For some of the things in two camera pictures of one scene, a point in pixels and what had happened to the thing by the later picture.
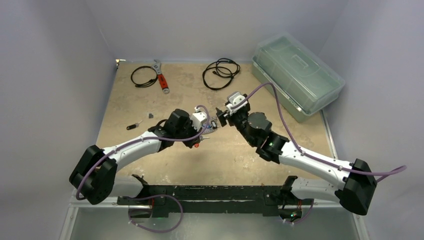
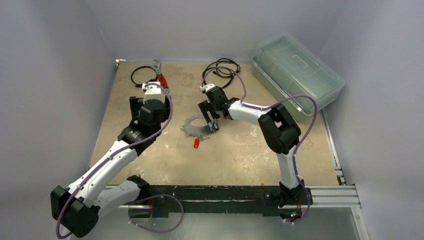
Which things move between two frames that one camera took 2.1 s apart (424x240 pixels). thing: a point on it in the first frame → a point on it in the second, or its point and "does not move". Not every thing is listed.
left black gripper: (188, 123) → (135, 103)
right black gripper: (223, 116) → (207, 110)
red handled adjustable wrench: (157, 67) does not move
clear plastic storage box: (305, 83) does not move
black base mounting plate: (204, 201) does not move
